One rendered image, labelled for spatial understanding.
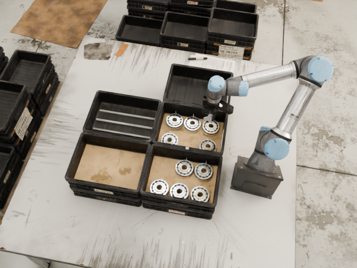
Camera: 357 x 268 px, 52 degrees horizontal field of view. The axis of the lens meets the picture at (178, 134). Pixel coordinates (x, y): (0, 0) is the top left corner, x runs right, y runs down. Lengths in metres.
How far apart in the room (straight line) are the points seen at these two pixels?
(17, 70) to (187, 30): 1.48
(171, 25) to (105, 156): 1.67
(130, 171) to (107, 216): 0.28
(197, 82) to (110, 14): 1.98
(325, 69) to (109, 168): 1.22
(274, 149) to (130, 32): 2.11
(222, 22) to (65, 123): 1.65
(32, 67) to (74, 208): 1.49
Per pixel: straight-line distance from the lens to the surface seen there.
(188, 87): 2.39
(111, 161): 2.11
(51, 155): 2.36
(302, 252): 2.93
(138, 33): 3.54
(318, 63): 1.82
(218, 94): 1.78
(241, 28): 3.32
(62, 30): 4.08
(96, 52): 2.79
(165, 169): 2.06
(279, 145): 1.84
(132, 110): 2.28
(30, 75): 3.23
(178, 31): 3.39
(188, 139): 2.16
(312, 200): 3.09
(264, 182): 2.05
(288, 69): 1.95
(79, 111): 2.49
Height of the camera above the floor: 2.69
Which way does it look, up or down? 58 degrees down
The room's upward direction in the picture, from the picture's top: 3 degrees clockwise
